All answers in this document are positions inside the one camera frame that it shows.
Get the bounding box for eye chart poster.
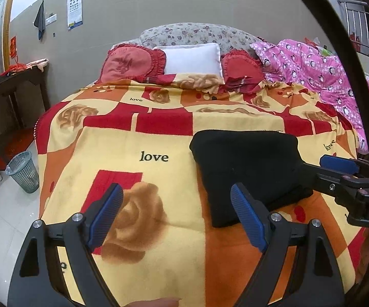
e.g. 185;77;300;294
67;0;84;30

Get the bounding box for metal railing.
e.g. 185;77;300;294
337;0;369;55

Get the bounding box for red embroidered heart pillow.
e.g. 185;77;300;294
96;43;167;85

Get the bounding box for red ruffled heart pillow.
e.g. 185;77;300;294
221;49;266;92

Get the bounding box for grey hanging cloth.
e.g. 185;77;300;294
33;1;46;41

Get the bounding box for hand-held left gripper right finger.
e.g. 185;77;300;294
230;182;346;307

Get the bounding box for person's left hand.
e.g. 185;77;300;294
128;297;182;307

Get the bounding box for beige table runner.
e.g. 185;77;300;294
26;58;49;72

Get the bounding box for floral grey pillow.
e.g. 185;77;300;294
139;22;262;55

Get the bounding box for black pants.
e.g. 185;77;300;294
189;130;314;228

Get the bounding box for pink printed quilt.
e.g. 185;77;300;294
250;38;369;154

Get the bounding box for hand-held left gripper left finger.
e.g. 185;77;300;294
8;183;124;307

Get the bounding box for red floor mat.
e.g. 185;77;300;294
0;127;36;171

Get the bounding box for wooden window frame post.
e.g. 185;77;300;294
4;0;20;71

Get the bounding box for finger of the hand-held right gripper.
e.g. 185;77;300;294
319;154;368;176
301;162;361;200

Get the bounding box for dark wooden table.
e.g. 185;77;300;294
0;62;51;141

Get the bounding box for red cloth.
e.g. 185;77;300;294
0;64;28;75

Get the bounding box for grey mesh wastebasket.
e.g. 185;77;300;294
5;151;41;194

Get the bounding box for red yellow printed blanket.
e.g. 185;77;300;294
35;72;368;307

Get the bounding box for white pillow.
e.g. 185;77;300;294
154;42;223;77

